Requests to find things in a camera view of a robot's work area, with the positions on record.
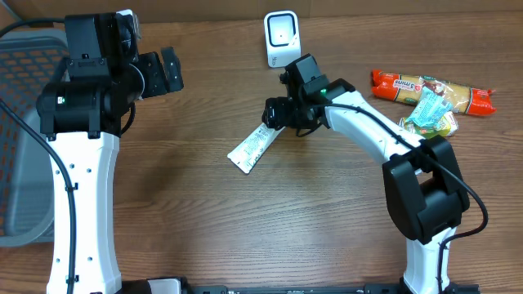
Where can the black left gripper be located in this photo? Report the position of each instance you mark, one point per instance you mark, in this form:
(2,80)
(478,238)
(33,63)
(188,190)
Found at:
(150,64)

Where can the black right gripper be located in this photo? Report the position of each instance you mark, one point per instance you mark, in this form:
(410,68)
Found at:
(283,114)

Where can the white cream tube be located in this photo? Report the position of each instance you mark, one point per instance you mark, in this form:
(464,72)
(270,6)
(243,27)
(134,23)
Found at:
(250,150)

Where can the orange cracker pack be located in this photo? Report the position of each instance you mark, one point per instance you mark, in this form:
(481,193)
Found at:
(407,89)

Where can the teal wipes pack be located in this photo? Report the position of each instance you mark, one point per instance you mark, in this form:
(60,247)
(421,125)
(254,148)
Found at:
(429,110)

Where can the green juice carton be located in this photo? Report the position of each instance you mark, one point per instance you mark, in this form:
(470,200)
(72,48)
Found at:
(446,126)

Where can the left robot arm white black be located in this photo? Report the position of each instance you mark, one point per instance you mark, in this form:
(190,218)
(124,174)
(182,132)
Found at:
(83,115)

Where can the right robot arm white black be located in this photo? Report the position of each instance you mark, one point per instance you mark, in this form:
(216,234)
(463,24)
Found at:
(423,184)

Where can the white barcode scanner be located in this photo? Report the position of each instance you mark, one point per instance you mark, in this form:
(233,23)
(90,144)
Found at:
(283,44)

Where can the grey plastic shopping basket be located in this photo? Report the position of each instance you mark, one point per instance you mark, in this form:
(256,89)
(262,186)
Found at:
(28,61)

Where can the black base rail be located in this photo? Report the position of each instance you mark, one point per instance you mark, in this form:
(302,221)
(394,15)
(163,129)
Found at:
(310,289)

